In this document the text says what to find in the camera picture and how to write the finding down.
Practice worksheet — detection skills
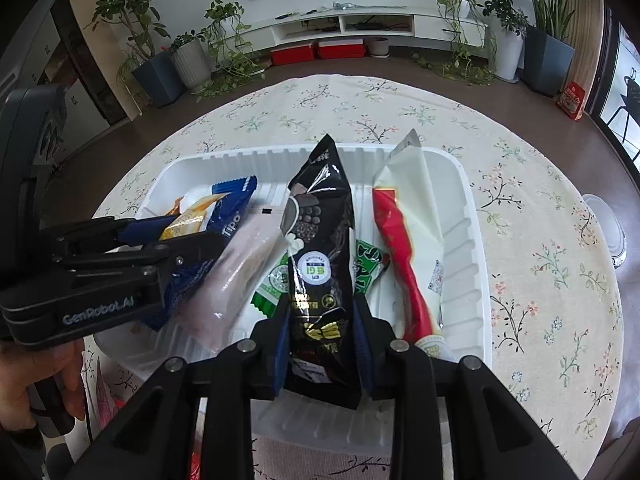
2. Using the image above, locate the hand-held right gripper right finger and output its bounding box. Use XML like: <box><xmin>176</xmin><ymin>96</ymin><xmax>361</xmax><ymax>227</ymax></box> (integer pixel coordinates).
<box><xmin>352</xmin><ymin>295</ymin><xmax>581</xmax><ymax>480</ymax></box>

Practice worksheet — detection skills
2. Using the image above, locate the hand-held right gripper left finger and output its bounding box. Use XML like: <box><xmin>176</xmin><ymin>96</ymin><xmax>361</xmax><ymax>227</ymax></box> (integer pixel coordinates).
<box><xmin>82</xmin><ymin>300</ymin><xmax>293</xmax><ymax>480</ymax></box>

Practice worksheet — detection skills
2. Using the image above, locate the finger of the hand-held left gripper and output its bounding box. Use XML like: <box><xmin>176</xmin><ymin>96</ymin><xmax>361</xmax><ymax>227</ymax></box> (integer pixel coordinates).
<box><xmin>40</xmin><ymin>216</ymin><xmax>176</xmax><ymax>261</ymax></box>
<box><xmin>50</xmin><ymin>231</ymin><xmax>227</xmax><ymax>288</ymax></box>

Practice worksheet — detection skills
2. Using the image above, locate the gold snack packet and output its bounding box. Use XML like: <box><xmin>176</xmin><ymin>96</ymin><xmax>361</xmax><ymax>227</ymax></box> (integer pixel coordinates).
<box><xmin>160</xmin><ymin>195</ymin><xmax>221</xmax><ymax>241</ymax></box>

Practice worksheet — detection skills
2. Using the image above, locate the pale pink snack packet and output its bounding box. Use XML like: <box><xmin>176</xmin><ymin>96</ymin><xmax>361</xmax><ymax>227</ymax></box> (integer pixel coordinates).
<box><xmin>172</xmin><ymin>207</ymin><xmax>288</xmax><ymax>353</ymax></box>

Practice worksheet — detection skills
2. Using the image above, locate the dark blue snack packet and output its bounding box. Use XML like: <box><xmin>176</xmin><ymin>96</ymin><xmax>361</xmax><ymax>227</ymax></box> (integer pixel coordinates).
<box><xmin>145</xmin><ymin>176</ymin><xmax>258</xmax><ymax>331</ymax></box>

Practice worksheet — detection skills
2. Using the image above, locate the green snack packet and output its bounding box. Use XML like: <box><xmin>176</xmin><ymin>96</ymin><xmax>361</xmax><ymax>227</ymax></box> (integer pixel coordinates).
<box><xmin>250</xmin><ymin>240</ymin><xmax>391</xmax><ymax>318</ymax></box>

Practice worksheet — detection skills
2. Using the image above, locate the bright pink snack packet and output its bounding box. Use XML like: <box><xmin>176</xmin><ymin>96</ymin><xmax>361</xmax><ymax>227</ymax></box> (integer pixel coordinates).
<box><xmin>92</xmin><ymin>355</ymin><xmax>132</xmax><ymax>428</ymax></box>

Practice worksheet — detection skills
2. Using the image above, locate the black snack packet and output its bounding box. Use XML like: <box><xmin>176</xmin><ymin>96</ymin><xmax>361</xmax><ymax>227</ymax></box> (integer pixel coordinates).
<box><xmin>280</xmin><ymin>134</ymin><xmax>363</xmax><ymax>410</ymax></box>

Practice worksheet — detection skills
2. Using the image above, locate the white and red snack packet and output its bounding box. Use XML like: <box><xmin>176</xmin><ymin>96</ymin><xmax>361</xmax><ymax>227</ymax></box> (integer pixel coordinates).
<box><xmin>372</xmin><ymin>129</ymin><xmax>446</xmax><ymax>361</ymax></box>

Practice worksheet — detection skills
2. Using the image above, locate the white plastic tray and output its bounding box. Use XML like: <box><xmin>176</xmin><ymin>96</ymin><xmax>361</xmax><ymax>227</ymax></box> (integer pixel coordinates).
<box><xmin>92</xmin><ymin>145</ymin><xmax>493</xmax><ymax>453</ymax></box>

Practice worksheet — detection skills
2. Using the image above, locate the person's left hand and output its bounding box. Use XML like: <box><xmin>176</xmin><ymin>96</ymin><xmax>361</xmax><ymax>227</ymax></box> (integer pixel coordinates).
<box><xmin>0</xmin><ymin>340</ymin><xmax>87</xmax><ymax>433</ymax></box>

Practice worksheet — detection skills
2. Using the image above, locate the potted tree dark blue pot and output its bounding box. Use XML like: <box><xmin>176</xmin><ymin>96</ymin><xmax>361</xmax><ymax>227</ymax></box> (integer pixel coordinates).
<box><xmin>82</xmin><ymin>0</ymin><xmax>186</xmax><ymax>108</ymax></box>

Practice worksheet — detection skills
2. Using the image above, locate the potted plant white ribbed pot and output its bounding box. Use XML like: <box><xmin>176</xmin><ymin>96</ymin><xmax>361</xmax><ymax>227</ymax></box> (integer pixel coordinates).
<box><xmin>167</xmin><ymin>32</ymin><xmax>213</xmax><ymax>91</ymax></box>

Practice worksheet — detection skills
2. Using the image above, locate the trailing pothos plant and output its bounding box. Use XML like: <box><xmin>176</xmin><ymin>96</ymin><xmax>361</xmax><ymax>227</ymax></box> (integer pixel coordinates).
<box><xmin>192</xmin><ymin>0</ymin><xmax>268</xmax><ymax>101</ymax></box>

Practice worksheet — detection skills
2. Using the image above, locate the white television console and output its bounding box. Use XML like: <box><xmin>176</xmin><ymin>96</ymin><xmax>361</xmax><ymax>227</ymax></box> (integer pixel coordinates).
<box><xmin>240</xmin><ymin>6</ymin><xmax>488</xmax><ymax>61</ymax></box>

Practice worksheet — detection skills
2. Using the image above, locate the grey trash can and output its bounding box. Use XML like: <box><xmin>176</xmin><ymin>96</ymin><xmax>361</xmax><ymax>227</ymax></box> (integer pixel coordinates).
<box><xmin>580</xmin><ymin>192</ymin><xmax>628</xmax><ymax>271</ymax></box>

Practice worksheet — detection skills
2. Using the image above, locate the red paper bag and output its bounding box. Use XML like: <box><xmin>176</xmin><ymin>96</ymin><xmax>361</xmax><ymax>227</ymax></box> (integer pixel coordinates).
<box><xmin>556</xmin><ymin>81</ymin><xmax>588</xmax><ymax>122</ymax></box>

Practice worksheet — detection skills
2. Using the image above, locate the potted plant smooth white pot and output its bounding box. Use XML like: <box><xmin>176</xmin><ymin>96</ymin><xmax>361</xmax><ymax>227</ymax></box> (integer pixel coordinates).
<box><xmin>480</xmin><ymin>0</ymin><xmax>528</xmax><ymax>82</ymax></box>

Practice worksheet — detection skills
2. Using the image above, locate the hanging pothos plant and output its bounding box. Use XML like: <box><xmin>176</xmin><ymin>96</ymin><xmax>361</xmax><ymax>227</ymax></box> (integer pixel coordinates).
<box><xmin>412</xmin><ymin>0</ymin><xmax>496</xmax><ymax>86</ymax></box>

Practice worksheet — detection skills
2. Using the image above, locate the large-leaf plant blue-grey pot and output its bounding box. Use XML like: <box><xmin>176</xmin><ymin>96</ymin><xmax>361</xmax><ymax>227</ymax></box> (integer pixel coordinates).
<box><xmin>499</xmin><ymin>0</ymin><xmax>581</xmax><ymax>98</ymax></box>

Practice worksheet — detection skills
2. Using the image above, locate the black glass sliding door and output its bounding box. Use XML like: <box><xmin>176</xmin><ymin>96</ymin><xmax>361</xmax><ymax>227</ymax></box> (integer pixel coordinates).
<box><xmin>585</xmin><ymin>5</ymin><xmax>640</xmax><ymax>171</ymax></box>

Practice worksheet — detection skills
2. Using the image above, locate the black balcony chair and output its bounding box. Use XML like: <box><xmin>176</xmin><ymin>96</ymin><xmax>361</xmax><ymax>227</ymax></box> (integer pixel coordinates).
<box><xmin>607</xmin><ymin>72</ymin><xmax>640</xmax><ymax>146</ymax></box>

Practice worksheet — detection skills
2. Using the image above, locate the beige curtain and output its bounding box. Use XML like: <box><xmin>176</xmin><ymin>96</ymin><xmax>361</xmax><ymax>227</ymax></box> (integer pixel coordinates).
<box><xmin>560</xmin><ymin>0</ymin><xmax>606</xmax><ymax>106</ymax></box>

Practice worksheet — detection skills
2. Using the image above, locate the wall cabinet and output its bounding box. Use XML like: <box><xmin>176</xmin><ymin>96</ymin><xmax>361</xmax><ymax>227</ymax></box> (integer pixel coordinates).
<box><xmin>30</xmin><ymin>0</ymin><xmax>131</xmax><ymax>171</ymax></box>

